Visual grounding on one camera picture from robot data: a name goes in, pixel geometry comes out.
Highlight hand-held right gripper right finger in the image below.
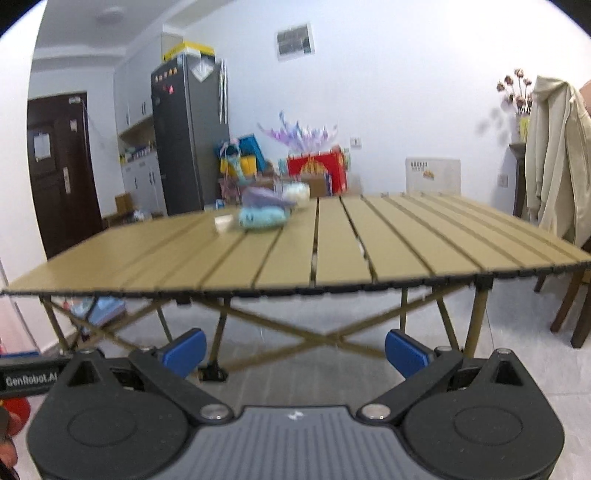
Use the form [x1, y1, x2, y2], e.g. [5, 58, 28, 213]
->
[355, 328, 526, 422]

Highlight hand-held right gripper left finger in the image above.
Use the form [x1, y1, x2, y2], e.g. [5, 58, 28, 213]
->
[67, 328, 234, 426]

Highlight light blue plush toy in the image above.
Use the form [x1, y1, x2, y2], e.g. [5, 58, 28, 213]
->
[237, 205, 287, 230]

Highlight purple plush cloth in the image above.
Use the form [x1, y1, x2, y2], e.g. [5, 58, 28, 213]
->
[241, 185, 297, 209]

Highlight person's left hand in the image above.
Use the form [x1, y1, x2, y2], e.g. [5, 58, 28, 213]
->
[0, 436, 19, 470]

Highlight red plastic bucket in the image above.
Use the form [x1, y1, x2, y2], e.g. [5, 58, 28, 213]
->
[0, 396, 31, 435]

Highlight blue plastic container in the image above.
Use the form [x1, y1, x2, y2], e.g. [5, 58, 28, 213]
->
[68, 295, 129, 329]

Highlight tan slatted folding table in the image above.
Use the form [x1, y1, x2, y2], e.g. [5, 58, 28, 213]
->
[0, 192, 591, 385]

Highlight white rectangular panel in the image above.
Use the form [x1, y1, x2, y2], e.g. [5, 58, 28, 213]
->
[406, 157, 462, 195]

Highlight taped cardboard box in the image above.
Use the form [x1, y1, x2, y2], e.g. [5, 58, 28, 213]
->
[299, 175, 327, 199]

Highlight dark wooden door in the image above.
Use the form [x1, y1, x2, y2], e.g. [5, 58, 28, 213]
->
[26, 91, 104, 260]

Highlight red gift box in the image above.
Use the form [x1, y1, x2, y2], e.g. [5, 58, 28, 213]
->
[287, 145, 348, 195]

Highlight blue gift bag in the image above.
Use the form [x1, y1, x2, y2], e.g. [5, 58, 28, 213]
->
[214, 133, 267, 177]

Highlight dark grey refrigerator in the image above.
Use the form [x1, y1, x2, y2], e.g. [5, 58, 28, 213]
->
[150, 51, 230, 216]

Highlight cream hoodie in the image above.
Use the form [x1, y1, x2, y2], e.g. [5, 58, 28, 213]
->
[525, 76, 591, 251]

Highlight purple paper decoration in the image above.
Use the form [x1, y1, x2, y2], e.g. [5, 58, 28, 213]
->
[257, 110, 338, 151]

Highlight white kitchen cabinets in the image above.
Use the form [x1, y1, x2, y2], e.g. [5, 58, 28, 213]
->
[113, 34, 167, 219]

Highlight dried flower bouquet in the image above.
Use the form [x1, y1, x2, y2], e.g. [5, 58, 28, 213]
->
[497, 69, 534, 114]

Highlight yellow flat box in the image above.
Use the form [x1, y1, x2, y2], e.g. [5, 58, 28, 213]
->
[162, 41, 216, 61]

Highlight wall electrical panel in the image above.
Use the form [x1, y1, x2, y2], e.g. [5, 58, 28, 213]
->
[276, 23, 316, 61]

